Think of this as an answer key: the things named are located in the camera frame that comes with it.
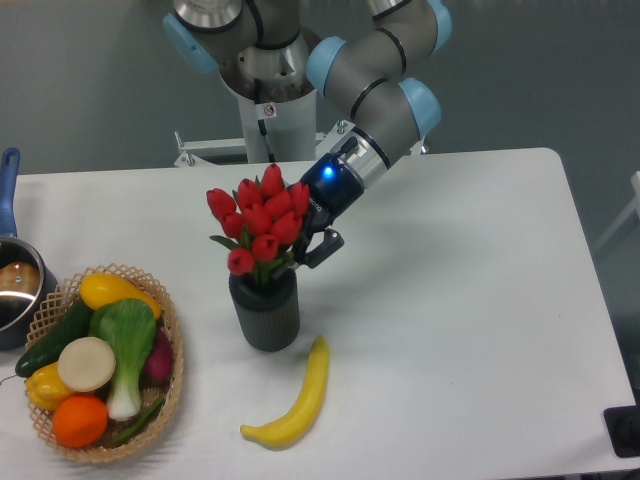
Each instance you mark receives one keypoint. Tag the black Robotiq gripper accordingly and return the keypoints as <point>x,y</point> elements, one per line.
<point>333,189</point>

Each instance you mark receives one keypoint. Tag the red tulip bouquet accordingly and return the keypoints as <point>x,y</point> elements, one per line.
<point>261,220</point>

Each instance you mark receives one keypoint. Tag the yellow banana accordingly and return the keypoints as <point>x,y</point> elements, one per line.
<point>300,418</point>

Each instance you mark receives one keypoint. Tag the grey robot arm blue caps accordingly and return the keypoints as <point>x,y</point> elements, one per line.
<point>350,108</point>

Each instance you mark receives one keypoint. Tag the dark grey ribbed vase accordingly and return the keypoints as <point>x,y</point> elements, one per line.
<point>269,319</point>

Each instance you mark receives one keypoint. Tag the green bok choy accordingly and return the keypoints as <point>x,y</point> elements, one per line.
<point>128,326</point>

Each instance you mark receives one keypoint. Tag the yellow squash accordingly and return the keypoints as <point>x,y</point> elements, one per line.
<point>100,289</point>

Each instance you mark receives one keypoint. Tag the green chili pepper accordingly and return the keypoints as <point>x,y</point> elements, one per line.
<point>145,417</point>

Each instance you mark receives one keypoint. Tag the green cucumber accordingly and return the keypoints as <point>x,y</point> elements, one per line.
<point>73,325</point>

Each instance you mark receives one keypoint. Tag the woven wicker basket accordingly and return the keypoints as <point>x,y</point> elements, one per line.
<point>51,311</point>

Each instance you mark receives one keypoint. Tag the beige round bun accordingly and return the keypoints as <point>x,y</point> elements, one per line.
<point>86,364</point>

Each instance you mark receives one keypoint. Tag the white furniture leg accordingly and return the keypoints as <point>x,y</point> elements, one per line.
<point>623,224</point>

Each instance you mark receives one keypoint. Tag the orange fruit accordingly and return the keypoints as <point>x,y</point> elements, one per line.
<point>79,420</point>

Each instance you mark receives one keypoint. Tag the yellow bell pepper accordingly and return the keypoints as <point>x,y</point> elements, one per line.
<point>45,388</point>

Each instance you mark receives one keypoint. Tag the black device at table edge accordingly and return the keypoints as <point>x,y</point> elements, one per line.
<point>623,429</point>

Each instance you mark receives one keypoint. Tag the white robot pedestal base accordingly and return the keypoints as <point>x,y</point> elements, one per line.
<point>283,132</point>

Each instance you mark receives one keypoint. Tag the blue handled saucepan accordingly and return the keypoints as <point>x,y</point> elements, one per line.
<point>25,279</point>

